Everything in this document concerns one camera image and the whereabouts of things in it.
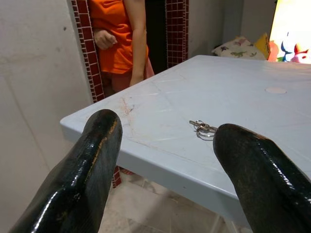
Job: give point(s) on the silver key rings with small keys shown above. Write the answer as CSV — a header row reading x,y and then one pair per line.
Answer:
x,y
205,126

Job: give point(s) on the person in orange shirt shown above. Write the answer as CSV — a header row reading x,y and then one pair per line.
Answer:
x,y
114,29

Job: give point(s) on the bright television screen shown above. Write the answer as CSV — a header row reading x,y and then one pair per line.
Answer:
x,y
291,24

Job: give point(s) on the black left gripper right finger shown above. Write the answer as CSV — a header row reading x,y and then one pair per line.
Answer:
x,y
262,182

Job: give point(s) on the light blue plastic table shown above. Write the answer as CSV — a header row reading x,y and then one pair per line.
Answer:
x,y
218,97

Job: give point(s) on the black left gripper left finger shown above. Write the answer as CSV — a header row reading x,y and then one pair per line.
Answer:
x,y
80,174

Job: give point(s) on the red tiled door frame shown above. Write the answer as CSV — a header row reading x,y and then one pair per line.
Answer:
x,y
85,41

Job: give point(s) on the round table hole cap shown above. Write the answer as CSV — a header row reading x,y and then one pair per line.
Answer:
x,y
275,90

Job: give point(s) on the dinosaur print pillow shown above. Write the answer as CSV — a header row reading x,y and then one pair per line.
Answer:
x,y
236,48

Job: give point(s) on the yellow cushion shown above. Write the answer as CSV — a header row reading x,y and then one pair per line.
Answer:
x,y
263,44

